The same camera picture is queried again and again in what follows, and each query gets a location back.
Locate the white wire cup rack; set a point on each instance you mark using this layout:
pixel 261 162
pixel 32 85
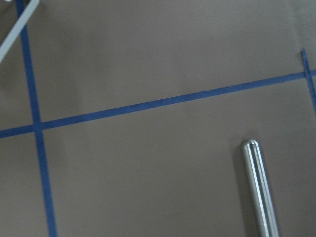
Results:
pixel 17 28

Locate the steel muddler black tip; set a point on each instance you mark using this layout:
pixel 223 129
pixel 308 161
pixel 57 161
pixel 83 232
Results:
pixel 259 188

